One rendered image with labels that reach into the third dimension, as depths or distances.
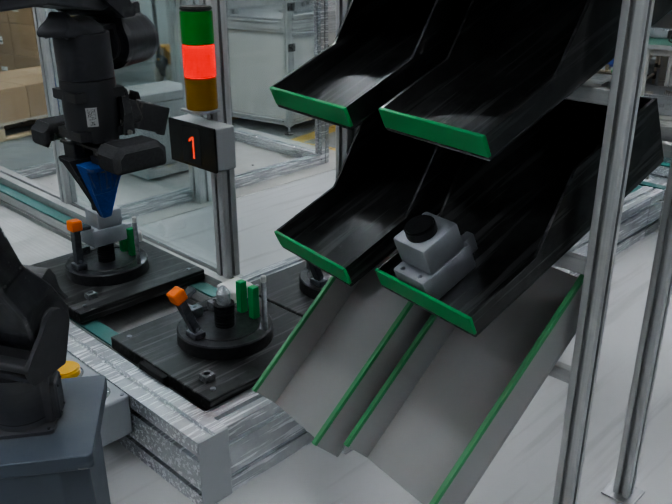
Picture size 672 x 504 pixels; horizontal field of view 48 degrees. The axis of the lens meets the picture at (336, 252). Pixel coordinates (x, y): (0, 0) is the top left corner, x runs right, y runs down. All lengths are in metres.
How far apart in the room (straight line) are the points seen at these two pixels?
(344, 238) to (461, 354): 0.18
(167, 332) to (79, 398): 0.32
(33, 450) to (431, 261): 0.42
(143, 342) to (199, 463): 0.25
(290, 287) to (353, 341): 0.39
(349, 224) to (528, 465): 0.43
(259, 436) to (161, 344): 0.22
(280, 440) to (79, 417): 0.31
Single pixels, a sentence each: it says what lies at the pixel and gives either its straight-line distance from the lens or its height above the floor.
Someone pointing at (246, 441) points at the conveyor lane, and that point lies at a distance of 0.99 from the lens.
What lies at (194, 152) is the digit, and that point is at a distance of 1.24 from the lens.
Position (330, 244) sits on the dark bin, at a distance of 0.82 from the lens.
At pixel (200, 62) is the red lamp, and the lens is 1.21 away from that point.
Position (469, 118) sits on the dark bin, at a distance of 0.68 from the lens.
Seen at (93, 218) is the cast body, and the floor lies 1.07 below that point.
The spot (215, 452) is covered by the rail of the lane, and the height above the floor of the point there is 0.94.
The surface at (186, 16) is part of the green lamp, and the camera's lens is 1.20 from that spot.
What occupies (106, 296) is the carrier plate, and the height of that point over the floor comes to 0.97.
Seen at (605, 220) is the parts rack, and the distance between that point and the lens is 0.72.
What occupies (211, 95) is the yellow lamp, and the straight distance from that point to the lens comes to 1.22.
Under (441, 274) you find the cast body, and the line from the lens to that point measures 0.71.
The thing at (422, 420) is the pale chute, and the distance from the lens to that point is 0.83.
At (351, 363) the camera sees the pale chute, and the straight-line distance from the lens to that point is 0.89.
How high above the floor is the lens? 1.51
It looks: 23 degrees down
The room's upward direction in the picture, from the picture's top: straight up
